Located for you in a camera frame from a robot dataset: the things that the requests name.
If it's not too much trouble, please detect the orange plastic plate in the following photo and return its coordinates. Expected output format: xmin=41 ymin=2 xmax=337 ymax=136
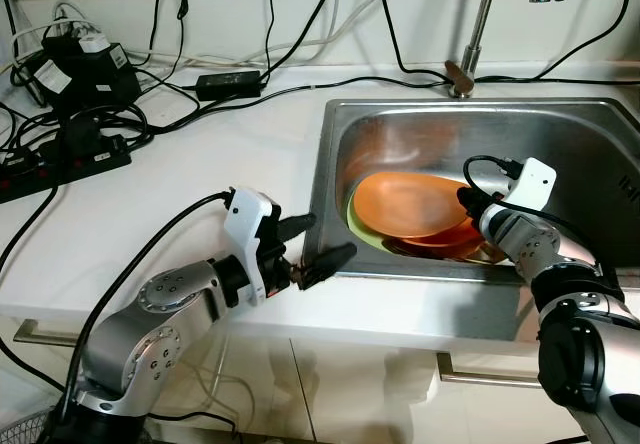
xmin=353 ymin=172 xmax=481 ymax=240

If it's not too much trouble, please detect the white kitchen cabinet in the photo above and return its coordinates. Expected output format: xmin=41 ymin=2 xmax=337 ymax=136
xmin=0 ymin=309 xmax=640 ymax=444

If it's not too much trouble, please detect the metal kitchen faucet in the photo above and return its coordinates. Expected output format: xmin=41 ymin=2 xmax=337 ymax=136
xmin=443 ymin=0 xmax=586 ymax=98

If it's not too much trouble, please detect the green plastic bowl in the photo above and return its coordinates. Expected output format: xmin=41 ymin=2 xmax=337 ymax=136
xmin=345 ymin=199 xmax=401 ymax=255

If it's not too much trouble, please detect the stainless steel sink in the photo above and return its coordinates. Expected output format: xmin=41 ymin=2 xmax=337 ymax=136
xmin=308 ymin=97 xmax=640 ymax=285

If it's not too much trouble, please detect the small black power brick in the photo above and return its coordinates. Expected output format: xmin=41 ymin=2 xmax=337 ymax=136
xmin=195 ymin=69 xmax=263 ymax=102

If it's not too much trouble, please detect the black power strip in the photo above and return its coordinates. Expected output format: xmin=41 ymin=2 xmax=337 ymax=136
xmin=0 ymin=134 xmax=133 ymax=205

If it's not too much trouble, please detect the black labelled power adapter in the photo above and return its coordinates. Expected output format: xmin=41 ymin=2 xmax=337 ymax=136
xmin=20 ymin=29 xmax=143 ymax=115

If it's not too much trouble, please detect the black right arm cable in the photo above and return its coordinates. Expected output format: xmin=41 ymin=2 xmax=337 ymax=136
xmin=462 ymin=154 xmax=526 ymax=200

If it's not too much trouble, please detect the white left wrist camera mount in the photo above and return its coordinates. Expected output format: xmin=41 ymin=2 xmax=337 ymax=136
xmin=222 ymin=187 xmax=281 ymax=300

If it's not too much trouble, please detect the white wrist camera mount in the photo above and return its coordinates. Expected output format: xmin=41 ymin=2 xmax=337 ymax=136
xmin=495 ymin=157 xmax=558 ymax=215
xmin=222 ymin=187 xmax=281 ymax=300

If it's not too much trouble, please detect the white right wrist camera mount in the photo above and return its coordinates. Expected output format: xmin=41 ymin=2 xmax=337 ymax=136
xmin=495 ymin=157 xmax=558 ymax=215

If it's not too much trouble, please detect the long black power cable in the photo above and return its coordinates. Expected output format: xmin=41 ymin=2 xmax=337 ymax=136
xmin=130 ymin=69 xmax=640 ymax=140

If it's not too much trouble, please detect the metal cabinet handle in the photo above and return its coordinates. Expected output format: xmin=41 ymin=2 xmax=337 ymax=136
xmin=15 ymin=319 xmax=91 ymax=350
xmin=437 ymin=354 xmax=546 ymax=390

